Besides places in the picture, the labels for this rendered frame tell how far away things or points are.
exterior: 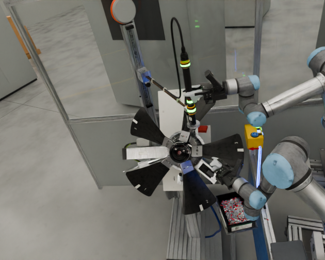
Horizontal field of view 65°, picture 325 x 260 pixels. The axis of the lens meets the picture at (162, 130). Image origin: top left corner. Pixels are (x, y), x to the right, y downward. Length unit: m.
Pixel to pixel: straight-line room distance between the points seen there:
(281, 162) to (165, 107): 0.99
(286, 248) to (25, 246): 2.58
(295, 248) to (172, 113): 1.08
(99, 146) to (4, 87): 4.37
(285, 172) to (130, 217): 2.04
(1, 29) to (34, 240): 4.78
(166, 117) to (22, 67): 5.47
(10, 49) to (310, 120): 6.02
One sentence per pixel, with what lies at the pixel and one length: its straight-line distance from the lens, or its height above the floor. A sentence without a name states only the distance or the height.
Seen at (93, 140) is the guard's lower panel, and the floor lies 0.74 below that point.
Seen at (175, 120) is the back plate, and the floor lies 1.20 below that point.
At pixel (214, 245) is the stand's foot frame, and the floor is 0.06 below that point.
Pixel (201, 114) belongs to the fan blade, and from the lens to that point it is 1.46.
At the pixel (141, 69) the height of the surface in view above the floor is 1.50.
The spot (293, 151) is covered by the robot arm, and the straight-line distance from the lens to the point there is 1.03.
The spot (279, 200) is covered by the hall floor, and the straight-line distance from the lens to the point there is 2.78.
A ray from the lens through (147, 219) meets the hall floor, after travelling 2.71.
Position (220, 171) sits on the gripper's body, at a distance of 1.36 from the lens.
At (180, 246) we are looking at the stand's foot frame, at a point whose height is 0.08.
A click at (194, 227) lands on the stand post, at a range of 2.30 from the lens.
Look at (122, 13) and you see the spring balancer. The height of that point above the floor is 1.87.
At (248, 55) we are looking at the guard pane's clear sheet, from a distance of 1.99.
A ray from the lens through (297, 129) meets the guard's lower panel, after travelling 2.41.
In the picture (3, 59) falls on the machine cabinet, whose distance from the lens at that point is 6.69.
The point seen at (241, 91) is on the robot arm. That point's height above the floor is 1.55.
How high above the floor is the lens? 2.19
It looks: 36 degrees down
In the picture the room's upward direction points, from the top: 13 degrees counter-clockwise
